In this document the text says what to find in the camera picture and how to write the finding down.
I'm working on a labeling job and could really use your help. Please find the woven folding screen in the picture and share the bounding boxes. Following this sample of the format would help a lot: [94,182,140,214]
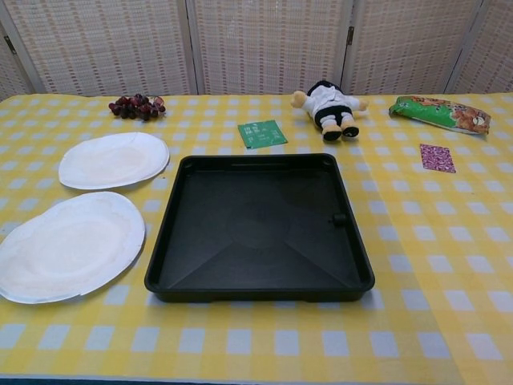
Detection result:
[0,0,513,102]

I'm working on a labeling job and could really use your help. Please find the black square plastic tray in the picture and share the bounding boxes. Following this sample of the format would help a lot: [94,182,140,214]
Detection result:
[143,152,376,304]

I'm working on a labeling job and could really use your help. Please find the green orange snack bag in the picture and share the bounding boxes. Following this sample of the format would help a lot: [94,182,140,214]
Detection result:
[388,95,492,140]

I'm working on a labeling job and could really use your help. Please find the dark red grape bunch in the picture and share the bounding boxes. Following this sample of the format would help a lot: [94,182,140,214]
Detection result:
[108,93,167,121]

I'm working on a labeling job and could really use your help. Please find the green sachet packet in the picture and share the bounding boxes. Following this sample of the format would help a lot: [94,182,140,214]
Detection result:
[237,119,289,150]

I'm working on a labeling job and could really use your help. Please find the purple patterned card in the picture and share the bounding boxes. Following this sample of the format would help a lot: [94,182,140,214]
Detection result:
[419,143,457,174]

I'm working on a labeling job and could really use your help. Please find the plush doll white shirt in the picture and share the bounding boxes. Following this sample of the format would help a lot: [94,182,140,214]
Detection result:
[290,80,370,142]

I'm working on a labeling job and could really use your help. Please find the white paper plate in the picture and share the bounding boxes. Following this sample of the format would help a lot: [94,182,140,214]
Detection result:
[58,132,171,190]
[0,191,147,305]

